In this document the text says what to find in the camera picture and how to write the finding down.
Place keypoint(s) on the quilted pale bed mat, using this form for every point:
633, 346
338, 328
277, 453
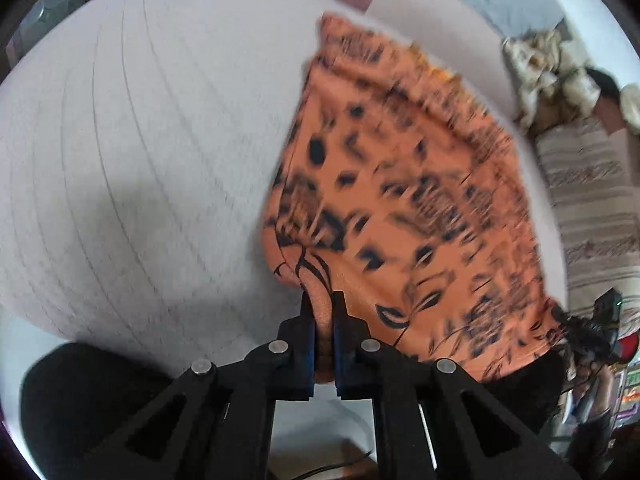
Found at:
150, 160

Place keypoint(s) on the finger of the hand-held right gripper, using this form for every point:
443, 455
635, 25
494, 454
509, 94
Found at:
575, 332

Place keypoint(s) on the orange black floral garment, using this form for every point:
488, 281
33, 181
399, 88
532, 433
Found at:
400, 210

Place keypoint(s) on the wooden glass door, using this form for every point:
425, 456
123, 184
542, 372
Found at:
35, 15

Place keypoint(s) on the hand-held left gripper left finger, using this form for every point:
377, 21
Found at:
309, 345

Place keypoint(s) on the striped beige pillow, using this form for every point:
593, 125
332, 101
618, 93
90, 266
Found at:
590, 195

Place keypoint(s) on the white cloth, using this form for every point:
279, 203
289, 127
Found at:
632, 107

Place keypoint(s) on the person's black trousers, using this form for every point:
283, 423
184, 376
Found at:
75, 400

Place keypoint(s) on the dark garment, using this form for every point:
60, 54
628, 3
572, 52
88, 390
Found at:
606, 85

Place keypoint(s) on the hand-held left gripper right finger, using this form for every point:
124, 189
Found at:
338, 345

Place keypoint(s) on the cream floral cloth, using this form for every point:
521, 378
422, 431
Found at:
545, 75

